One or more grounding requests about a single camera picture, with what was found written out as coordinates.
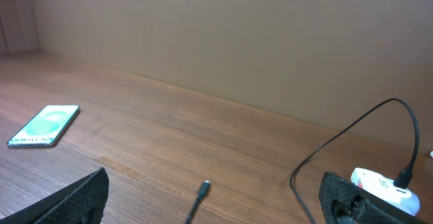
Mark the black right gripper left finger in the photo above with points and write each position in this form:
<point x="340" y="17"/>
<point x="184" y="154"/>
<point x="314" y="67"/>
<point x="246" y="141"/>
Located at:
<point x="82" y="202"/>

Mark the white power strip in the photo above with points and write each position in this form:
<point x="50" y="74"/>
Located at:
<point x="384" y="188"/>

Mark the smartphone with teal screen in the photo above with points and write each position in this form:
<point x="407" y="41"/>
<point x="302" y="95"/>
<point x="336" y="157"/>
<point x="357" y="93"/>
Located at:
<point x="46" y="128"/>

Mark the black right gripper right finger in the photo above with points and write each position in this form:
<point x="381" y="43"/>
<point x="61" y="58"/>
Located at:
<point x="343" y="202"/>

